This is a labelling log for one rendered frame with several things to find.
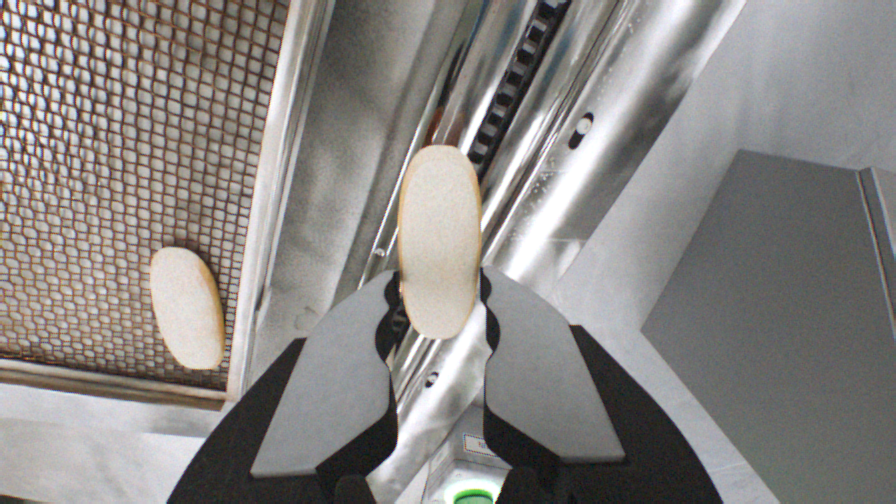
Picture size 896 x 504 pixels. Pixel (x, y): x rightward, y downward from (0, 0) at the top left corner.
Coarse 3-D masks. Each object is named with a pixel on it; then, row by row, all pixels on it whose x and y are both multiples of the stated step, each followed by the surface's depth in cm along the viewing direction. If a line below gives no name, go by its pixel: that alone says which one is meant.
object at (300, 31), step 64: (64, 0) 10; (192, 0) 11; (256, 0) 11; (320, 0) 11; (64, 64) 11; (192, 64) 12; (64, 128) 12; (256, 128) 14; (0, 192) 13; (192, 192) 15; (256, 192) 15; (0, 256) 14; (256, 256) 17; (64, 320) 17; (128, 320) 18; (0, 384) 17; (64, 384) 18; (128, 384) 20; (192, 384) 21
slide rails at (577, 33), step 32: (512, 0) 15; (576, 0) 15; (608, 0) 15; (480, 32) 16; (512, 32) 16; (576, 32) 16; (480, 64) 16; (544, 64) 16; (576, 64) 16; (480, 96) 17; (544, 96) 17; (448, 128) 18; (512, 128) 18; (544, 128) 18; (512, 160) 19; (480, 192) 20; (512, 192) 20; (416, 352) 26
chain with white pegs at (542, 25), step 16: (544, 0) 16; (560, 0) 15; (528, 32) 16; (544, 32) 17; (528, 48) 17; (512, 64) 17; (528, 64) 17; (512, 96) 18; (496, 112) 18; (480, 128) 19; (496, 128) 19; (480, 144) 19; (480, 160) 20; (400, 304) 25; (400, 320) 26; (400, 336) 26
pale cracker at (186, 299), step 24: (168, 264) 15; (192, 264) 16; (168, 288) 16; (192, 288) 16; (216, 288) 17; (168, 312) 17; (192, 312) 17; (216, 312) 18; (168, 336) 18; (192, 336) 18; (216, 336) 18; (192, 360) 19; (216, 360) 19
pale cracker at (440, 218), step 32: (416, 160) 12; (448, 160) 12; (416, 192) 12; (448, 192) 12; (416, 224) 12; (448, 224) 12; (480, 224) 13; (416, 256) 13; (448, 256) 13; (416, 288) 14; (448, 288) 14; (416, 320) 15; (448, 320) 15
